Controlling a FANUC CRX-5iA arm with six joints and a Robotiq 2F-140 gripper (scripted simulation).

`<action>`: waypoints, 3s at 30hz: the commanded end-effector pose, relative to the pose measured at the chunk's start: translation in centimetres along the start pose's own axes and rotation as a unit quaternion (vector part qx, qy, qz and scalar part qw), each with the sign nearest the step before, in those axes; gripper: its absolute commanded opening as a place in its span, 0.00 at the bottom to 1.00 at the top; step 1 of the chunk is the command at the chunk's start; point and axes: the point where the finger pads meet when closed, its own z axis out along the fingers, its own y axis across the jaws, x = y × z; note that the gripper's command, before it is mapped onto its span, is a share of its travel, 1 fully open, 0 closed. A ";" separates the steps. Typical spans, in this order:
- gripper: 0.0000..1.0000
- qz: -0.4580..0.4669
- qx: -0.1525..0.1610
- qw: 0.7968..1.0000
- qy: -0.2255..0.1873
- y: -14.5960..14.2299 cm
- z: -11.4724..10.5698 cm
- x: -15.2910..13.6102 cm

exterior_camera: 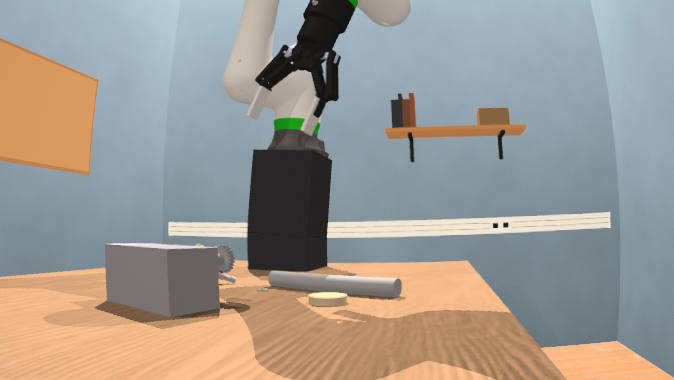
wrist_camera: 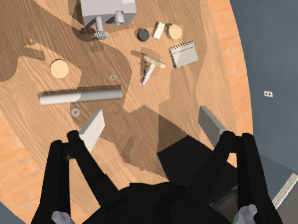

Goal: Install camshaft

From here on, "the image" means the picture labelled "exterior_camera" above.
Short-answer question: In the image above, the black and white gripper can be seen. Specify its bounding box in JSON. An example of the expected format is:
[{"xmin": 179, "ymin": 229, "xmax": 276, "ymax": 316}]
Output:
[{"xmin": 247, "ymin": 16, "xmax": 341, "ymax": 136}]

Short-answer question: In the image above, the beige gear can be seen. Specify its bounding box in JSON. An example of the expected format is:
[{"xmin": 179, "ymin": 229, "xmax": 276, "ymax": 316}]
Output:
[{"xmin": 196, "ymin": 244, "xmax": 236, "ymax": 284}]

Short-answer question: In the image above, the grey metal rod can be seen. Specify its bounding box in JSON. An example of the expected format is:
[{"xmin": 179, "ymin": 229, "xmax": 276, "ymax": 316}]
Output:
[{"xmin": 268, "ymin": 271, "xmax": 402, "ymax": 298}]

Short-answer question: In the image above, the cream flat round disc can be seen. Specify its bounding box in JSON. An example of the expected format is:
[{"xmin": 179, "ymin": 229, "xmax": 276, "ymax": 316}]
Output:
[{"xmin": 308, "ymin": 292, "xmax": 347, "ymax": 307}]

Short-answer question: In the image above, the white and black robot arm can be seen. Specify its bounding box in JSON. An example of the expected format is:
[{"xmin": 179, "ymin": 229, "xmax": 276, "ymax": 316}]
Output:
[{"xmin": 223, "ymin": 0, "xmax": 411, "ymax": 158}]

